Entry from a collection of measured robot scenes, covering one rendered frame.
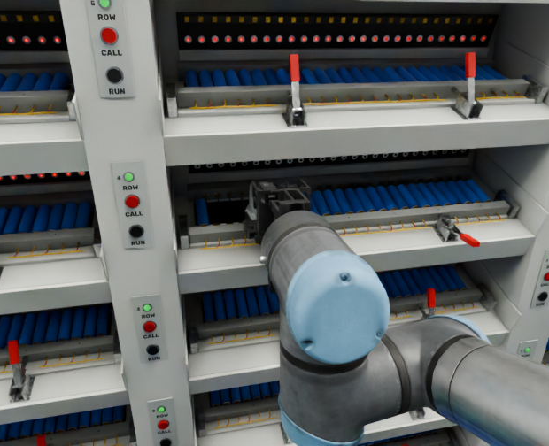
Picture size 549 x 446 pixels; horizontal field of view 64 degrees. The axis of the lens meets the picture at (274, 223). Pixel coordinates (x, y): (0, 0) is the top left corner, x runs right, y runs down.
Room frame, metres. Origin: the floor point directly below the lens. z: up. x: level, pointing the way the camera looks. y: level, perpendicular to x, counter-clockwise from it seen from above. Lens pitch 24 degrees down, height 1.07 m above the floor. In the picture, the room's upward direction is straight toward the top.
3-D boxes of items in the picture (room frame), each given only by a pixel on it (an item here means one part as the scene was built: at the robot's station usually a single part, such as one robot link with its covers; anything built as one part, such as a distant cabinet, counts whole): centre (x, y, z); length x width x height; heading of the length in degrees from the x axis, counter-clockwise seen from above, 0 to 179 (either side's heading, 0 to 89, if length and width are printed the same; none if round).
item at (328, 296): (0.37, -0.05, 0.84); 0.12 x 0.09 x 0.10; 12
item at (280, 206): (0.53, -0.01, 0.84); 0.12 x 0.08 x 0.09; 12
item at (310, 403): (0.36, -0.06, 0.73); 0.12 x 0.09 x 0.12; 110
